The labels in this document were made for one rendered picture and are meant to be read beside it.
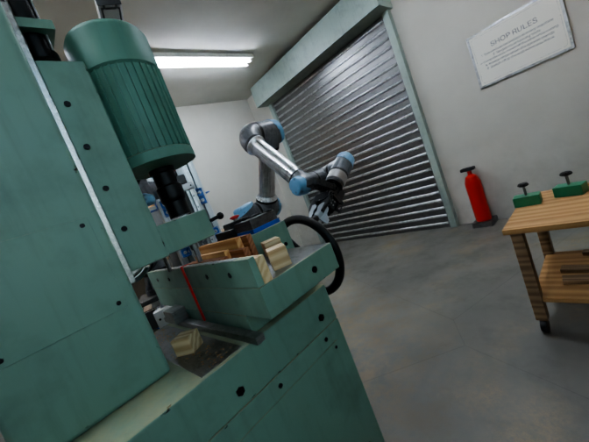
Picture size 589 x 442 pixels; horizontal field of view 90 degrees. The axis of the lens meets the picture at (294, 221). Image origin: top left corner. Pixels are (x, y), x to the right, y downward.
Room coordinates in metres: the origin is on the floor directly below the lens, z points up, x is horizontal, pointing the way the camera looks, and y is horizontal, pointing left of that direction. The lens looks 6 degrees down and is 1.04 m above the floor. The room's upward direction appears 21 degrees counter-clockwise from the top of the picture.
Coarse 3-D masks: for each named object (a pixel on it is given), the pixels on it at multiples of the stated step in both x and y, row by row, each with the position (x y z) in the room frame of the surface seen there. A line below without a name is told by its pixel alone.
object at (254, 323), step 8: (312, 288) 0.68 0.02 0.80; (192, 312) 0.76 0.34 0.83; (208, 312) 0.69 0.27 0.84; (216, 312) 0.65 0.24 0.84; (280, 312) 0.61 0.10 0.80; (208, 320) 0.70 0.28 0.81; (216, 320) 0.66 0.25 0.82; (224, 320) 0.63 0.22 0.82; (232, 320) 0.60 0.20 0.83; (240, 320) 0.58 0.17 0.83; (248, 320) 0.56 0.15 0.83; (256, 320) 0.57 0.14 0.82; (264, 320) 0.58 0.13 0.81; (248, 328) 0.57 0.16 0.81; (256, 328) 0.57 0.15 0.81
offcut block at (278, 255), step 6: (276, 246) 0.59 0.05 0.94; (282, 246) 0.57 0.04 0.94; (270, 252) 0.57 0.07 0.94; (276, 252) 0.57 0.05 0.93; (282, 252) 0.57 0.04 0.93; (270, 258) 0.57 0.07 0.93; (276, 258) 0.57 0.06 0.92; (282, 258) 0.57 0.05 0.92; (288, 258) 0.57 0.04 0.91; (276, 264) 0.57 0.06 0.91; (282, 264) 0.57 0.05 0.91; (288, 264) 0.57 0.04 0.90
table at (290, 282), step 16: (304, 256) 0.59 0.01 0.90; (320, 256) 0.60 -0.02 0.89; (272, 272) 0.57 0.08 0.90; (288, 272) 0.54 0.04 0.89; (304, 272) 0.57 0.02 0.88; (320, 272) 0.59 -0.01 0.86; (272, 288) 0.51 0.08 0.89; (288, 288) 0.53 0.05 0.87; (304, 288) 0.56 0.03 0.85; (176, 304) 0.83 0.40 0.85; (192, 304) 0.74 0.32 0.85; (208, 304) 0.67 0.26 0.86; (224, 304) 0.61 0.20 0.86; (240, 304) 0.56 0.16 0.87; (256, 304) 0.52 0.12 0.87; (272, 304) 0.50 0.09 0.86; (288, 304) 0.52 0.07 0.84
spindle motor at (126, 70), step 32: (96, 32) 0.65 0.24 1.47; (128, 32) 0.68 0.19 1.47; (96, 64) 0.65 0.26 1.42; (128, 64) 0.67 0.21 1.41; (128, 96) 0.66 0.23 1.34; (160, 96) 0.70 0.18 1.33; (128, 128) 0.65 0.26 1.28; (160, 128) 0.67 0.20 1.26; (128, 160) 0.65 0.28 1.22; (160, 160) 0.67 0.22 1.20
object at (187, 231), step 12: (192, 216) 0.72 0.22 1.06; (204, 216) 0.74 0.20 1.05; (168, 228) 0.68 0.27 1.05; (180, 228) 0.69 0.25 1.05; (192, 228) 0.71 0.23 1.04; (204, 228) 0.73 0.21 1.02; (168, 240) 0.67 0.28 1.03; (180, 240) 0.68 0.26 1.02; (192, 240) 0.70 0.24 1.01; (168, 252) 0.66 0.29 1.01
